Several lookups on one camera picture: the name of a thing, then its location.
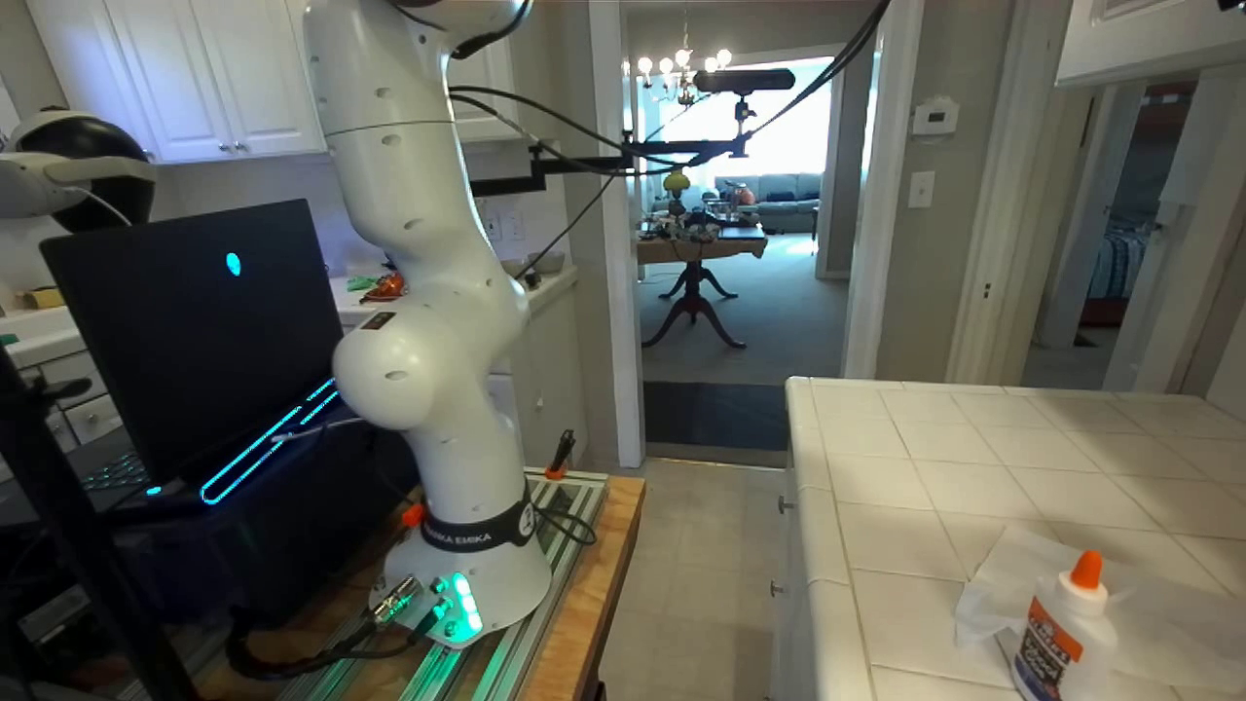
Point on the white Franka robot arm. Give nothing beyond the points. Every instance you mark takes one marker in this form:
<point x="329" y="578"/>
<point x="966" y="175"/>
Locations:
<point x="431" y="365"/>

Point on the dark wooden dining table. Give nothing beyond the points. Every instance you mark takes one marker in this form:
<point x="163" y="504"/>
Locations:
<point x="696" y="253"/>

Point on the flower vase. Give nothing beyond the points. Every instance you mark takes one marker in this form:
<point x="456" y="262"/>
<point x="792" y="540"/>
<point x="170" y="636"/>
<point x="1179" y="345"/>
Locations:
<point x="676" y="188"/>

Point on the grey sofa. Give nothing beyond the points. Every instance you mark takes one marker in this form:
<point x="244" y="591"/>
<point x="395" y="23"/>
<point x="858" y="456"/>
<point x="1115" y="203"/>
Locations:
<point x="783" y="203"/>

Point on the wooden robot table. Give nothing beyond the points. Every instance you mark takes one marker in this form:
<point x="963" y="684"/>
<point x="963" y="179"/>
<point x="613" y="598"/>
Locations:
<point x="591" y="609"/>

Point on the lit chandelier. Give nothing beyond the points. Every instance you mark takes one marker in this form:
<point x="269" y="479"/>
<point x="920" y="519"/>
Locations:
<point x="682" y="70"/>

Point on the white tiled kitchen counter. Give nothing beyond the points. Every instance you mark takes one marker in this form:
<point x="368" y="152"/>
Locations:
<point x="987" y="479"/>

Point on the black gaming laptop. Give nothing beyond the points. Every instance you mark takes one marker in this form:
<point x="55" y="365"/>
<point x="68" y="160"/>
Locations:
<point x="182" y="336"/>

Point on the white glue bottle orange cap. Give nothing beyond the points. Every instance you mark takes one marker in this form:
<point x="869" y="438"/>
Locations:
<point x="1055" y="636"/>

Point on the black and white headset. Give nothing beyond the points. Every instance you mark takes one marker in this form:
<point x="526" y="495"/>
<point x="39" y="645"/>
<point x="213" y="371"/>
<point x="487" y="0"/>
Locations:
<point x="91" y="167"/>

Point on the black tripod leg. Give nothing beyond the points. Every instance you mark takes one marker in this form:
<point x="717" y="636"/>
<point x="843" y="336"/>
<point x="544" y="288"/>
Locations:
<point x="81" y="547"/>

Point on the clear plastic bag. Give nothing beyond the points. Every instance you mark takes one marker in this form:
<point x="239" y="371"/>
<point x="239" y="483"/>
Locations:
<point x="1171" y="626"/>

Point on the black camera boom rod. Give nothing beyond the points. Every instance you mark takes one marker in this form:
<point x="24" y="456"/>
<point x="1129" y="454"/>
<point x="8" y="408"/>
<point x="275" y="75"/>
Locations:
<point x="586" y="165"/>

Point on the black stereo camera bar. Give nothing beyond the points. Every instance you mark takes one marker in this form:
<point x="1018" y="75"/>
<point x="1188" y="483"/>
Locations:
<point x="741" y="78"/>

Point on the white light switch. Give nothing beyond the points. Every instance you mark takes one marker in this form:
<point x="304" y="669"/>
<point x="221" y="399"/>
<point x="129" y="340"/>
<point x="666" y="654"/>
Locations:
<point x="920" y="188"/>

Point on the white wall thermostat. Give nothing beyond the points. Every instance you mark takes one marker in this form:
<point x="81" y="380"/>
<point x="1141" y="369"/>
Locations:
<point x="935" y="113"/>

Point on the white kitchen wall cabinets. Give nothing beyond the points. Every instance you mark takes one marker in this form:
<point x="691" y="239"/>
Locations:
<point x="129" y="78"/>

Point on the white upper wall cabinet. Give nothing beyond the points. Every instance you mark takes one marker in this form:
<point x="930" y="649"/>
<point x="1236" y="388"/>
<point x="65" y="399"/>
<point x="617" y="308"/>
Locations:
<point x="1154" y="45"/>

